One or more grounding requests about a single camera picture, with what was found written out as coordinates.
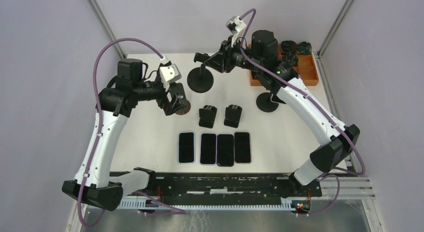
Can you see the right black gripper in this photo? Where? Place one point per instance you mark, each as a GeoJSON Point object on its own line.
{"type": "Point", "coordinates": [222, 61]}

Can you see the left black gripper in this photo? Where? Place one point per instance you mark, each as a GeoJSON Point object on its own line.
{"type": "Point", "coordinates": [164, 102]}

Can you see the blue case phone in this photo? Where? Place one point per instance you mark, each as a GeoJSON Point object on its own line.
{"type": "Point", "coordinates": [186, 147]}

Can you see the black phone stand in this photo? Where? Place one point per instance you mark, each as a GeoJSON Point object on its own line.
{"type": "Point", "coordinates": [232, 116]}
{"type": "Point", "coordinates": [207, 116]}

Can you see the lilac case phone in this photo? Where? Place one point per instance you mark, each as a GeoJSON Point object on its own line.
{"type": "Point", "coordinates": [208, 149]}

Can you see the black case phone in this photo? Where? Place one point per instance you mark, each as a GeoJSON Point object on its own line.
{"type": "Point", "coordinates": [225, 150]}

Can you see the brown base phone stand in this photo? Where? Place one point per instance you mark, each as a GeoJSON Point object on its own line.
{"type": "Point", "coordinates": [183, 104]}

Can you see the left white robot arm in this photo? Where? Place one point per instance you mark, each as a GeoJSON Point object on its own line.
{"type": "Point", "coordinates": [93, 185]}

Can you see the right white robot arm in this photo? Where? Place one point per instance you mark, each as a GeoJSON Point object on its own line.
{"type": "Point", "coordinates": [336, 139]}

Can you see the dark rolled item top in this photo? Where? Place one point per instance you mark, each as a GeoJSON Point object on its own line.
{"type": "Point", "coordinates": [288, 47]}

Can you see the green rolled item middle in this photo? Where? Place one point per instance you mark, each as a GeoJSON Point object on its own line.
{"type": "Point", "coordinates": [291, 59]}

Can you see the green rolled item corner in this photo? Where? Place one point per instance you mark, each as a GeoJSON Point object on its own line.
{"type": "Point", "coordinates": [304, 48]}

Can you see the orange compartment tray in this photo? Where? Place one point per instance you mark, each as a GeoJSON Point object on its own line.
{"type": "Point", "coordinates": [305, 67]}

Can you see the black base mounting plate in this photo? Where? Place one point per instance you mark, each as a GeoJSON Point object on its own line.
{"type": "Point", "coordinates": [228, 188]}

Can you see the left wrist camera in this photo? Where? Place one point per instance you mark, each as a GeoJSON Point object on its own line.
{"type": "Point", "coordinates": [168, 75]}

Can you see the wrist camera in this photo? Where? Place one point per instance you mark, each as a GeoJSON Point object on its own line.
{"type": "Point", "coordinates": [237, 28]}
{"type": "Point", "coordinates": [168, 75]}

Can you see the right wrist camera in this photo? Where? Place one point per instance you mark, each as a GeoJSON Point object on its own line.
{"type": "Point", "coordinates": [237, 28]}

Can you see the white cable duct rail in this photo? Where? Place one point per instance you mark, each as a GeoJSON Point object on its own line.
{"type": "Point", "coordinates": [147, 204]}

